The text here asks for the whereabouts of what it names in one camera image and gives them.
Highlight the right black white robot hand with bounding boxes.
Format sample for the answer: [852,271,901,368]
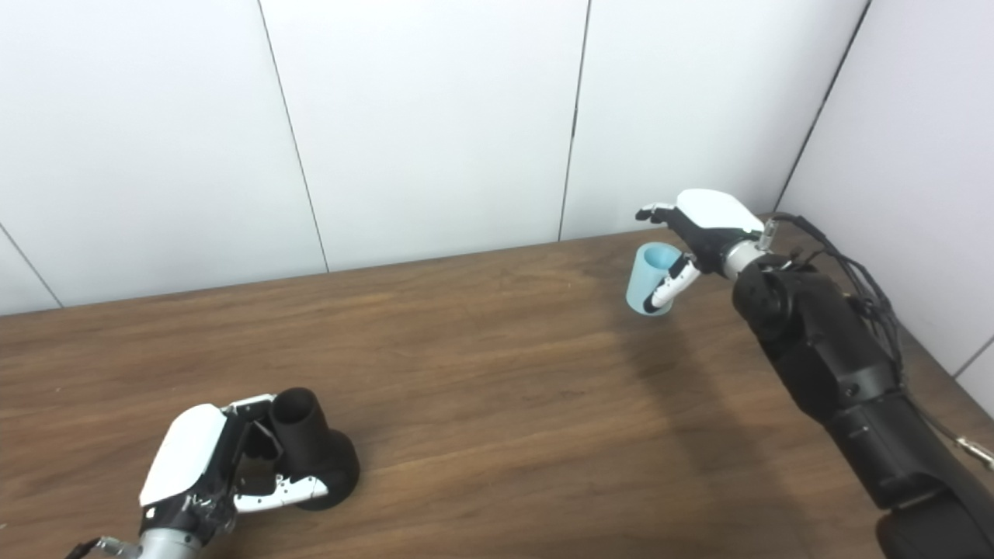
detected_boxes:
[635,189,766,314]

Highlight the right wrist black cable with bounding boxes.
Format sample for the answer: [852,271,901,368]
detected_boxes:
[757,211,994,470]

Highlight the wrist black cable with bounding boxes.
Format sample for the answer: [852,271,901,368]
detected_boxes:
[64,536,142,559]
[757,211,994,470]

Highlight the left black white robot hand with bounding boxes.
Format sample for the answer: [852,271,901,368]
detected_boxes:
[138,394,330,544]

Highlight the light blue cylinder cup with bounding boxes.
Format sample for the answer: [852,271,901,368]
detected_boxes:
[626,242,686,317]

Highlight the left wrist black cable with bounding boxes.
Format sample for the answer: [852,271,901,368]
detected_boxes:
[64,536,142,559]

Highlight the black funnel-shaped nozzle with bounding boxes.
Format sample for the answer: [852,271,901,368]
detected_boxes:
[268,387,361,512]

